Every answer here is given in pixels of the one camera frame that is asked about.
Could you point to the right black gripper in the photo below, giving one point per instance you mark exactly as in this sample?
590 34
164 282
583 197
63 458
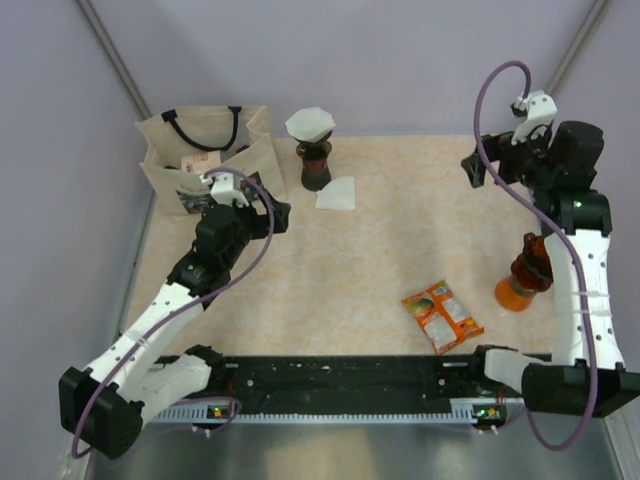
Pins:
499 146

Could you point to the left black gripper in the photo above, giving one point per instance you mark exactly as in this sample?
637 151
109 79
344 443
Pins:
262 222

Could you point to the brown coffee dripper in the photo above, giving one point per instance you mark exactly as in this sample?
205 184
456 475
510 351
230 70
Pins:
531 269

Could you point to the white paper coffee filters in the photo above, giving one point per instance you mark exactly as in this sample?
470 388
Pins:
337 195

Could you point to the olive green coffee dripper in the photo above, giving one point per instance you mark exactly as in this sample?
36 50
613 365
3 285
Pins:
313 152

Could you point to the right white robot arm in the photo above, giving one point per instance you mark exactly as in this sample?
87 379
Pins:
586 371

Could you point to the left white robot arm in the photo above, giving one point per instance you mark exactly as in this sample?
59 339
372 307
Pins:
108 403

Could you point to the red glass coffee server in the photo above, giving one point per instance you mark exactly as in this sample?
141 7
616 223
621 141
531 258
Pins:
315 174

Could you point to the box inside tote bag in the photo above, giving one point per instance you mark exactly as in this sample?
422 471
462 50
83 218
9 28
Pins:
200 163

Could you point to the beige canvas tote bag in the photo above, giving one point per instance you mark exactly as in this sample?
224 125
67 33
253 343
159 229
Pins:
241 136

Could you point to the orange snack packet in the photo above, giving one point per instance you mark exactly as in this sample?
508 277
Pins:
442 317

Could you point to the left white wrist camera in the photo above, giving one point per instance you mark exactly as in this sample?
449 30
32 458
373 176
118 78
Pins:
224 189

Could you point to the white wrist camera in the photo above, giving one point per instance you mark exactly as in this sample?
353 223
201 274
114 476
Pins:
224 189
536 112

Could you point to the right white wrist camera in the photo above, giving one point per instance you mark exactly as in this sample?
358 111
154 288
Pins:
536 112

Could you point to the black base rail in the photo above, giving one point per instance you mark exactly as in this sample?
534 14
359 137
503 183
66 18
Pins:
343 385

